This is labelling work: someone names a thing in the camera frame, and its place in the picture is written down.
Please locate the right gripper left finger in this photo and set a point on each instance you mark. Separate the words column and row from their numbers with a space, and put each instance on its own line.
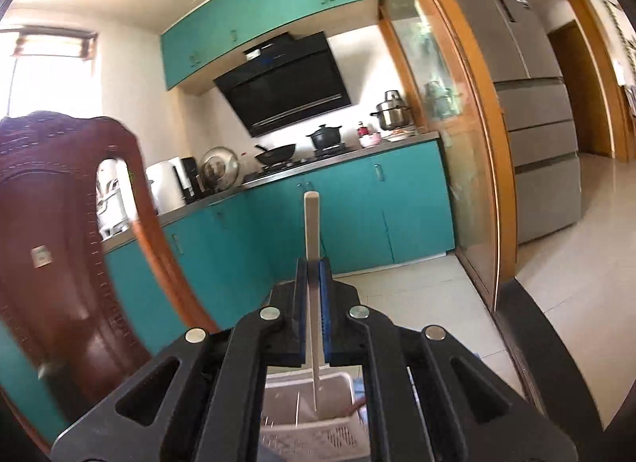
column 197, row 401

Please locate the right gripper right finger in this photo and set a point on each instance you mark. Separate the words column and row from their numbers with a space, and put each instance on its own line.
column 428, row 397

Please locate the light beige chopstick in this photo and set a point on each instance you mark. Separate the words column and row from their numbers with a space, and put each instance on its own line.
column 313, row 318

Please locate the white plastic utensil basket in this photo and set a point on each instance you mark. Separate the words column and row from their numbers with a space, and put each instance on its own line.
column 320, row 436

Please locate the carved brown wooden chair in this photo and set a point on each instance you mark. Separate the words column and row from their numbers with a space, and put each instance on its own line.
column 58, row 304

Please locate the teal lower cabinets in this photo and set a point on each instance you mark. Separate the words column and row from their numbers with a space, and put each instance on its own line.
column 381, row 209

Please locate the teal cabinets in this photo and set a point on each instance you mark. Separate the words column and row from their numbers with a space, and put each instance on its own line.
column 381, row 209
column 219, row 26

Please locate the white electric kettle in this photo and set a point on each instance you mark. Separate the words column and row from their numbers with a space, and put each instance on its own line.
column 165, row 186

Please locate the round glass pot lid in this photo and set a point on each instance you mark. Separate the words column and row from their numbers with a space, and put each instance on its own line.
column 219, row 169

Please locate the black wok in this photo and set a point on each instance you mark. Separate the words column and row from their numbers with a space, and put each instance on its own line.
column 274, row 156

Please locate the pink bowl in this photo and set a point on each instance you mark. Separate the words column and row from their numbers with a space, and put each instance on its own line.
column 370, row 140

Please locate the black clay pot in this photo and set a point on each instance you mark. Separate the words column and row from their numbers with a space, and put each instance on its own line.
column 326, row 137

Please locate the stainless steel stockpot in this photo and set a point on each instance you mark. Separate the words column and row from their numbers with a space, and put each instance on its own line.
column 393, row 112

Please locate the silver refrigerator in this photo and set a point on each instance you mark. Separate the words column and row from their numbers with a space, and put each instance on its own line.
column 537, row 112

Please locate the brown wooden door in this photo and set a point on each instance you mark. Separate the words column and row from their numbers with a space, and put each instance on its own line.
column 585, row 93

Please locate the black range hood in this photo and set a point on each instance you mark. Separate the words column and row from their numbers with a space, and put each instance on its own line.
column 291, row 81

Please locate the teal upper cabinets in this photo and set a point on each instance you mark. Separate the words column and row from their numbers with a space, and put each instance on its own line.
column 219, row 26

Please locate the glass sliding door wooden frame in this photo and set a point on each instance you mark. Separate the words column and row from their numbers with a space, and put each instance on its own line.
column 448, row 85

